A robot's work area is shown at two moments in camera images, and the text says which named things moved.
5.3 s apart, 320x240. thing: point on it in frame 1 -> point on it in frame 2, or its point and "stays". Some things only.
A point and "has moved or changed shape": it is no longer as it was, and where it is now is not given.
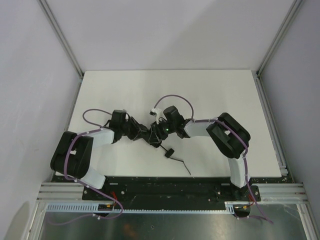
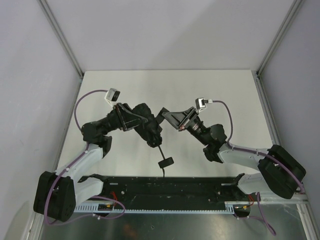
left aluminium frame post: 61,37 stays
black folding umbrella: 150,135 has moved or changed shape
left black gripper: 135,130 -> 120,117
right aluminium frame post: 294,7 stays
